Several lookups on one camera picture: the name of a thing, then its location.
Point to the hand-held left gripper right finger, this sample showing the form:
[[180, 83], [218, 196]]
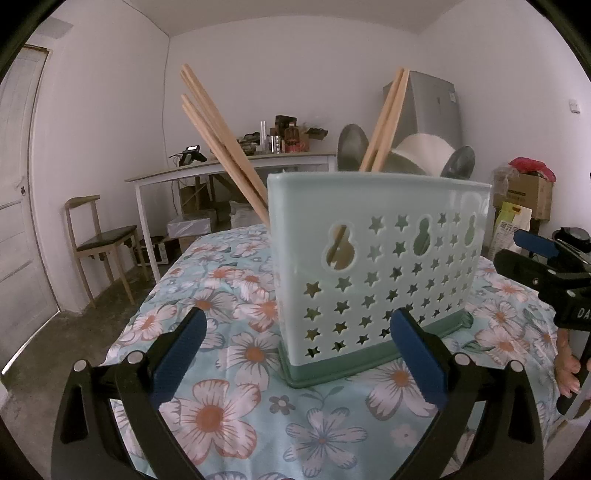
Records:
[[422, 360]]

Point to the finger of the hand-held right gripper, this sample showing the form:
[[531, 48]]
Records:
[[535, 244], [517, 266]]

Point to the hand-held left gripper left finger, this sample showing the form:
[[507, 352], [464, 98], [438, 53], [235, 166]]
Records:
[[182, 355]]

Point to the metal spoon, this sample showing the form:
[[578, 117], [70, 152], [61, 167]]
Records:
[[459, 161]]

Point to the green star-cut utensil holder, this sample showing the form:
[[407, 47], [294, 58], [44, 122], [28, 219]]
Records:
[[304, 207]]

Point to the metal ladle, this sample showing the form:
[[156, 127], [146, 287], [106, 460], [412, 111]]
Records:
[[353, 147]]

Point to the pile of wooden chopsticks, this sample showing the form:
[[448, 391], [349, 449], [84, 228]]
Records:
[[226, 147]]

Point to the person's right hand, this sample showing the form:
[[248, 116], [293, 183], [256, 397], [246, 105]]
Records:
[[568, 364]]

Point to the yellow white sack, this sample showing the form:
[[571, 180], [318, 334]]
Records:
[[510, 228]]

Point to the large brown cardboard box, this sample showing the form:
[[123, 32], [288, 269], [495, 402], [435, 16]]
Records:
[[526, 196]]

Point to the floral blue blanket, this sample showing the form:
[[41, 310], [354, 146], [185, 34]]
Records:
[[231, 415]]

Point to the red plastic bag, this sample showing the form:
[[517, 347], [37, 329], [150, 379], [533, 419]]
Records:
[[533, 167]]

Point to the dark small box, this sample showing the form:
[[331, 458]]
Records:
[[153, 251]]

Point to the wooden chair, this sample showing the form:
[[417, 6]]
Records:
[[104, 240]]

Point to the white plastic sack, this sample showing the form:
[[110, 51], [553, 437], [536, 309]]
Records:
[[247, 214]]

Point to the grey refrigerator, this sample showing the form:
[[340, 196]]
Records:
[[434, 106]]

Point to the white table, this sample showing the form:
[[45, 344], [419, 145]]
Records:
[[198, 170]]

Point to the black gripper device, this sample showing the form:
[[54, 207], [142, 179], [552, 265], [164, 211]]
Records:
[[191, 156]]

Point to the white door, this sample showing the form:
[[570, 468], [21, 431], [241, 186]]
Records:
[[23, 207]]

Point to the metal can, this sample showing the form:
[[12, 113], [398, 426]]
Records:
[[275, 144]]

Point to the clear plastic cup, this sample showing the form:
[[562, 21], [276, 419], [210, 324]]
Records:
[[263, 134]]

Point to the red brown jar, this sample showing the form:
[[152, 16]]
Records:
[[295, 141]]

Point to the brown paper box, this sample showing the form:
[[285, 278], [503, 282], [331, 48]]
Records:
[[285, 122]]

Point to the white wall switch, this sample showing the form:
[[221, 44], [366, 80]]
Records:
[[574, 106]]

